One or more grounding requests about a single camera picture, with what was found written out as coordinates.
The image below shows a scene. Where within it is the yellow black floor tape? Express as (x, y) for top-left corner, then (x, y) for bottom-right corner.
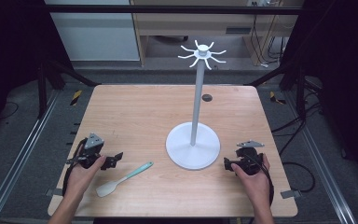
(70, 90), (84, 106)
(268, 91), (287, 105)

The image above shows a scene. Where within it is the aluminium floor rail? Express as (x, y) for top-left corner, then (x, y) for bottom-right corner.
(0, 90), (61, 224)
(283, 91), (357, 224)

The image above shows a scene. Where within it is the white cabinet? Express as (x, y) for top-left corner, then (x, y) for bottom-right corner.
(44, 0), (141, 62)

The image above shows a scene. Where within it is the black floor cable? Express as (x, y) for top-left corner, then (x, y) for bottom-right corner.
(270, 102), (322, 194)

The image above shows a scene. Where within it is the person's right hand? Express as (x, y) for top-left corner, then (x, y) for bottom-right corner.
(230, 153), (272, 208)

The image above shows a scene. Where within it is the bundle of hanging black cables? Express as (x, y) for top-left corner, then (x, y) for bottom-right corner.
(249, 13), (288, 64)

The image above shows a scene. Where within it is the white spatula with teal handle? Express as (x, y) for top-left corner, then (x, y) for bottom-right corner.
(95, 161), (155, 198)

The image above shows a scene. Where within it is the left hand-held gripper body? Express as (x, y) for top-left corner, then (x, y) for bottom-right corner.
(66, 133), (106, 170)

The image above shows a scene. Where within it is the black curtain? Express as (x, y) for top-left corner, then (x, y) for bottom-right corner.
(0, 0), (73, 138)
(281, 0), (358, 190)

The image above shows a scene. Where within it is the black metal frame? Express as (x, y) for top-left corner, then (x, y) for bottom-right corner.
(36, 4), (309, 120)

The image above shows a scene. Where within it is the person's left hand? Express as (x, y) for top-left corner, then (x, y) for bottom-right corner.
(63, 155), (107, 201)

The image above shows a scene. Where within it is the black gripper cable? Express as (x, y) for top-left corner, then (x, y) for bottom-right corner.
(251, 153), (276, 207)
(62, 137), (89, 198)

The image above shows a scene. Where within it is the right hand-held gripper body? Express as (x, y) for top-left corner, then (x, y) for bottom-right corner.
(234, 140), (266, 176)

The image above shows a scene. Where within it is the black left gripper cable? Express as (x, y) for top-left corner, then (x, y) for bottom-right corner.
(62, 137), (89, 198)

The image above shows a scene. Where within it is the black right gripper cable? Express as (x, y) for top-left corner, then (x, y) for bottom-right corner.
(251, 153), (276, 207)

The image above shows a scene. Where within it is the white hook rack stand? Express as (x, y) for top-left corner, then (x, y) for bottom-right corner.
(165, 39), (227, 171)

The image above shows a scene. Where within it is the grey metal table bracket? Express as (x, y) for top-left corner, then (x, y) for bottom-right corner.
(45, 188), (63, 198)
(280, 189), (302, 200)

